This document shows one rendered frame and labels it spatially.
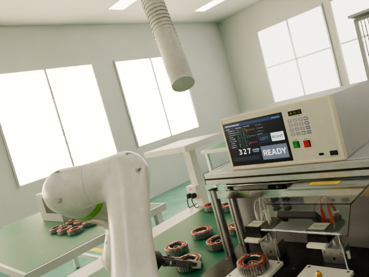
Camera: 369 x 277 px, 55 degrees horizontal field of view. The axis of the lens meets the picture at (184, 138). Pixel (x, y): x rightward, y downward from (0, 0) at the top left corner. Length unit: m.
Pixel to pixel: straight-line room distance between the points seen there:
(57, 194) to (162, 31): 1.81
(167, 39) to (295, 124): 1.50
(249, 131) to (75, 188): 0.66
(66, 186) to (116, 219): 0.18
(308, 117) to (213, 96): 7.17
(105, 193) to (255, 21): 7.91
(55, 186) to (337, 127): 0.82
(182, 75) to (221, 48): 6.68
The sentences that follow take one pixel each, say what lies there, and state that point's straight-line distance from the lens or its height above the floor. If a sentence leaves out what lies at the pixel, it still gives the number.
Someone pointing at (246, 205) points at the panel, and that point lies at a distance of 1.57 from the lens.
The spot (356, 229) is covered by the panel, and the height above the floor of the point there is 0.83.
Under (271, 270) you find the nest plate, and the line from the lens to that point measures 1.32.
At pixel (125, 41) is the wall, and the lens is 6.98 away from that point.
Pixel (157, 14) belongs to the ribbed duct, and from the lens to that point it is 2.61.
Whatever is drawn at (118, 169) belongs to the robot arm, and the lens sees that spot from 0.88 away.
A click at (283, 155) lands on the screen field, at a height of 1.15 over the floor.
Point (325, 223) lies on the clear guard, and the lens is 0.95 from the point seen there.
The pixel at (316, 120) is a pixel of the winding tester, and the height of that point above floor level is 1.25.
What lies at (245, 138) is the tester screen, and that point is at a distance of 1.31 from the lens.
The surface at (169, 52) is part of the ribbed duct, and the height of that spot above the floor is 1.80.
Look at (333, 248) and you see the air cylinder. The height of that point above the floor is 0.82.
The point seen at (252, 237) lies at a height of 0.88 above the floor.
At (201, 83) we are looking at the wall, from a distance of 8.09.
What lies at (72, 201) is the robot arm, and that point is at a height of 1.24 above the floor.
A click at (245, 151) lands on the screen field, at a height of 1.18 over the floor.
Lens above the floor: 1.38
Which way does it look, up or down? 4 degrees down
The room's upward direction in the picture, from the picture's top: 15 degrees counter-clockwise
